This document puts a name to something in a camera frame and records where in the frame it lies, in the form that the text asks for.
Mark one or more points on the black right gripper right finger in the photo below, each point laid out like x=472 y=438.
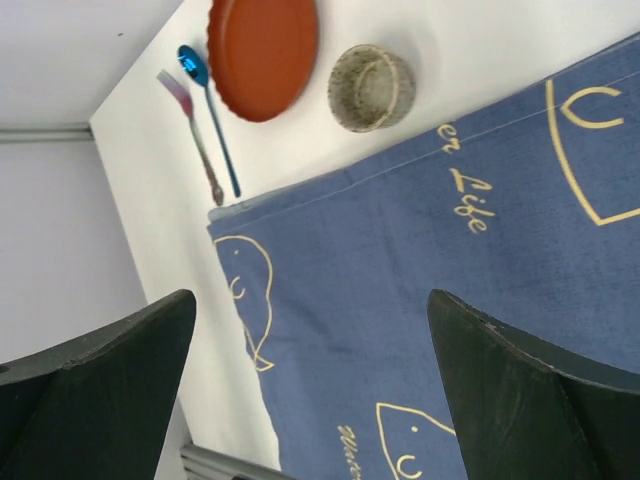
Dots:
x=524 y=408

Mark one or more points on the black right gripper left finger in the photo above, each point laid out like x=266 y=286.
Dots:
x=97 y=406

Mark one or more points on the iridescent rainbow metal fork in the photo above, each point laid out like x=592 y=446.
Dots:
x=183 y=97

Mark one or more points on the speckled beige ceramic cup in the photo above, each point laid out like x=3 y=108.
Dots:
x=370 y=88

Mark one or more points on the blue metal spoon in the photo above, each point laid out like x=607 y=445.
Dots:
x=195 y=66

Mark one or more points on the orange plastic plate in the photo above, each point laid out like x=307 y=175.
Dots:
x=261 y=54

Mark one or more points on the blue fish print placemat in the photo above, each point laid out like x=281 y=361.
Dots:
x=527 y=209

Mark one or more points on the aluminium front rail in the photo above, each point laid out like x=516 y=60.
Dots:
x=203 y=464

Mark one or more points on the aluminium frame post left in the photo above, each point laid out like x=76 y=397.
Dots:
x=45 y=135

